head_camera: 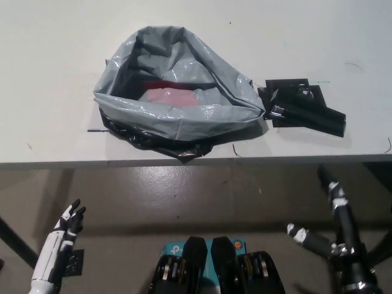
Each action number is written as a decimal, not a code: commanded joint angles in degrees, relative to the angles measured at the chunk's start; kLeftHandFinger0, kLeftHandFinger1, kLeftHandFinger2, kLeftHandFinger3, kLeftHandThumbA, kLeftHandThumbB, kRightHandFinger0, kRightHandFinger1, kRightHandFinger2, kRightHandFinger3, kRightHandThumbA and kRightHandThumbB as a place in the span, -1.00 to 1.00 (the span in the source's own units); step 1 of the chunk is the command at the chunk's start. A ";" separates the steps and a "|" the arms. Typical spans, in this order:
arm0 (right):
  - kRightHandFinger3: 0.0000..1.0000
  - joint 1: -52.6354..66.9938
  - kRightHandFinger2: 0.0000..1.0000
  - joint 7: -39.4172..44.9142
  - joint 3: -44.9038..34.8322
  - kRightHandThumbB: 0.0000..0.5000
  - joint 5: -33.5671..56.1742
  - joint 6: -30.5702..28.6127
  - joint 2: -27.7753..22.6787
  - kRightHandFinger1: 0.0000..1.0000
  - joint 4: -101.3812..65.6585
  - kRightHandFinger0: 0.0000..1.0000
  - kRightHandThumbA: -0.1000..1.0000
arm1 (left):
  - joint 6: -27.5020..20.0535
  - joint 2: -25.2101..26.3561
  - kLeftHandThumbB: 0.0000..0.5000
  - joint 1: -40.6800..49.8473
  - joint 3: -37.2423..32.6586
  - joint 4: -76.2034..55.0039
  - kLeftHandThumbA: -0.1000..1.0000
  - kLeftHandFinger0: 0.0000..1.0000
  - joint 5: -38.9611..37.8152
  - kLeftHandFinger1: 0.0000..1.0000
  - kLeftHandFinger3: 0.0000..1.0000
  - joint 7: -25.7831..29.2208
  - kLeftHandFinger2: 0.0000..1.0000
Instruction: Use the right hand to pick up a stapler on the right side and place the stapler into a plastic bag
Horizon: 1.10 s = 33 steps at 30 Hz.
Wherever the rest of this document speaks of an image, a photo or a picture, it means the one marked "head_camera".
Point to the thin grey board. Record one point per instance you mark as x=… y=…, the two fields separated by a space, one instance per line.
x=95 y=122

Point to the black table leg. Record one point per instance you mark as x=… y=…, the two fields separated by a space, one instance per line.
x=15 y=242

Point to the grey and black plastic bag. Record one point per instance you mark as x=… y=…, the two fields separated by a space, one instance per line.
x=171 y=119

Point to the black and white right hand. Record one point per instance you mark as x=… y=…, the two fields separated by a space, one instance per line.
x=349 y=245

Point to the black and teal robot torso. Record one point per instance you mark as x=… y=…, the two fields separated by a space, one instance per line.
x=196 y=263

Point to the black floor marker tag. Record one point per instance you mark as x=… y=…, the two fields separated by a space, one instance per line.
x=76 y=263

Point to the red item inside bag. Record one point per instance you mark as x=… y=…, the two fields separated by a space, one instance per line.
x=171 y=96

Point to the white and black left hand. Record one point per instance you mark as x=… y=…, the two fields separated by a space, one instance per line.
x=53 y=251

